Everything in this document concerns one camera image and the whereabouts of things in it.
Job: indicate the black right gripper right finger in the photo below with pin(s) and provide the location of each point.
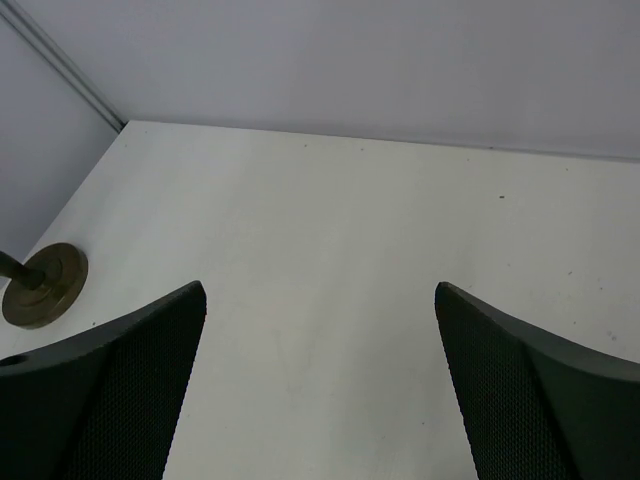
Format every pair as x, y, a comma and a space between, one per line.
536, 405

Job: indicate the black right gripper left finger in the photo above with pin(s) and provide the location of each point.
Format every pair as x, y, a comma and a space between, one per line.
104, 403

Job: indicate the aluminium left corner post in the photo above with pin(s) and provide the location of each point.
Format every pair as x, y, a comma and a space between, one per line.
53, 55

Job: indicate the mannequin head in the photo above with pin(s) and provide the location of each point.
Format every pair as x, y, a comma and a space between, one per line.
43, 288

